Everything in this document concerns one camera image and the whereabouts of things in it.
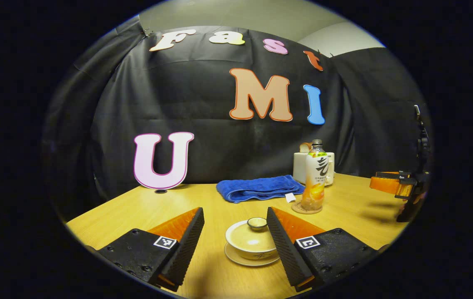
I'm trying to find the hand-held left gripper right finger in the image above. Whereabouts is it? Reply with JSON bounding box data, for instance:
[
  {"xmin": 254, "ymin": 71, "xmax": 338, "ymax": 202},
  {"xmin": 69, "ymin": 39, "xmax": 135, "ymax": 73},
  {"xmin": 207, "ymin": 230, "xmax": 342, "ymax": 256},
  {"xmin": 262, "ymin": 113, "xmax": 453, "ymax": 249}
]
[{"xmin": 267, "ymin": 206, "xmax": 380, "ymax": 292}]

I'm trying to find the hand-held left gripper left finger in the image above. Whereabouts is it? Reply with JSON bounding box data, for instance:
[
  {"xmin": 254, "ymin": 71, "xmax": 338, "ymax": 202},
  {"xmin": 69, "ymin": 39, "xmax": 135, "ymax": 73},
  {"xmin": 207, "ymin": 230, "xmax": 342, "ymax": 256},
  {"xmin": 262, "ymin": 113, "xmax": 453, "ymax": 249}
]
[{"xmin": 97, "ymin": 207, "xmax": 205, "ymax": 292}]

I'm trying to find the round wooden coaster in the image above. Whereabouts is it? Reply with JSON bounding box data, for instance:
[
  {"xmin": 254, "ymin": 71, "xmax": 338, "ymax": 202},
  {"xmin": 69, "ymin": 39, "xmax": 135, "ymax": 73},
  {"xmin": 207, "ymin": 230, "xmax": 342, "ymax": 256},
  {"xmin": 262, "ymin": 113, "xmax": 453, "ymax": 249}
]
[{"xmin": 291, "ymin": 201, "xmax": 323, "ymax": 215}]

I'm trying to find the clear water bottle white label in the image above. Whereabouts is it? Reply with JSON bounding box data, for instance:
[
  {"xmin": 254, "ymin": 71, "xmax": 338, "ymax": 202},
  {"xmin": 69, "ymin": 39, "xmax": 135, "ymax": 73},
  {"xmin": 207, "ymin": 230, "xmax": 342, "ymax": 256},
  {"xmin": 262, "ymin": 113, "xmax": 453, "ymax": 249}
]
[{"xmin": 301, "ymin": 139, "xmax": 329, "ymax": 211}]

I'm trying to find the cream ceramic saucer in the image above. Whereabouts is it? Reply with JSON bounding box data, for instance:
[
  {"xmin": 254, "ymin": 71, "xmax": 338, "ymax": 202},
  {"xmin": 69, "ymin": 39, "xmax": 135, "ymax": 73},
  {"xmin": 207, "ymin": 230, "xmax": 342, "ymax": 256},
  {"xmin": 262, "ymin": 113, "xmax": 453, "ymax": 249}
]
[{"xmin": 224, "ymin": 242, "xmax": 281, "ymax": 267}]

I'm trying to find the folded blue towel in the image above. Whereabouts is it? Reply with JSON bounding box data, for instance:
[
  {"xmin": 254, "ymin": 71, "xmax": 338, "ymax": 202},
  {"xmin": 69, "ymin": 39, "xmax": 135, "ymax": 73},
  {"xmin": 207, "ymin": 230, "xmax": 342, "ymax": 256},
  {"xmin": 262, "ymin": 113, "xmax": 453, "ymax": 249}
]
[{"xmin": 216, "ymin": 175, "xmax": 306, "ymax": 204}]

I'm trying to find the white toaster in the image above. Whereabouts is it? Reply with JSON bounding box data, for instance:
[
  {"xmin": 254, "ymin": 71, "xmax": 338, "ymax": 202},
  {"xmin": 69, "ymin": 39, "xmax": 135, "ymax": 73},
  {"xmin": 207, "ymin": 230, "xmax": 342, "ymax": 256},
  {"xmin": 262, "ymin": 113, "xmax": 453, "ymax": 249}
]
[{"xmin": 293, "ymin": 152, "xmax": 335, "ymax": 186}]

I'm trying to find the black backdrop cloth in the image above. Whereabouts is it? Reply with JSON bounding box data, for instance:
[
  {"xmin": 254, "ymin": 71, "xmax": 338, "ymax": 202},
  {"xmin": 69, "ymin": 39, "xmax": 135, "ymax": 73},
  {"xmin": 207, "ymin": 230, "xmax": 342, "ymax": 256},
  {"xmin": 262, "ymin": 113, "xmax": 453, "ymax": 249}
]
[{"xmin": 41, "ymin": 19, "xmax": 432, "ymax": 221}]

